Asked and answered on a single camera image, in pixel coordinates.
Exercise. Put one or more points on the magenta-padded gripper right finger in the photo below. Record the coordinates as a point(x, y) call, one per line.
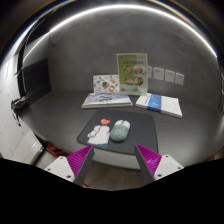
point(149, 160)

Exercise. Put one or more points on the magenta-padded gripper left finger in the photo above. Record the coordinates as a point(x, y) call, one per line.
point(78, 160)

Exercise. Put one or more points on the green and white computer mouse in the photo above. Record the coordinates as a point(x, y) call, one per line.
point(120, 131)

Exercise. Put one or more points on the dark printed mouse pad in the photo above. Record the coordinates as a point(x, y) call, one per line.
point(140, 130)

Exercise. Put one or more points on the red metal chair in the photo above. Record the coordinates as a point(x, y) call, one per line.
point(56, 150)

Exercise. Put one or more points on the white cabinet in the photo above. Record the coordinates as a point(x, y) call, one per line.
point(28, 146)

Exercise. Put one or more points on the white book with blue band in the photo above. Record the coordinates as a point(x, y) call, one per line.
point(166, 105)

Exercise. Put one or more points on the grey cover book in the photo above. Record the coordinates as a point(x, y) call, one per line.
point(106, 99)

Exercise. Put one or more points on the small colourful printed card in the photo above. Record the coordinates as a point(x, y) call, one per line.
point(106, 83)

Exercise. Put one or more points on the green printed standing poster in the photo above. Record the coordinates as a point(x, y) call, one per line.
point(131, 75)

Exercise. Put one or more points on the white ceiling light strip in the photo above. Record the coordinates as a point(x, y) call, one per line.
point(126, 6)

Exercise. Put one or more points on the white wall socket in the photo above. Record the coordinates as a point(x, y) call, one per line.
point(158, 73)
point(170, 76)
point(179, 79)
point(149, 72)

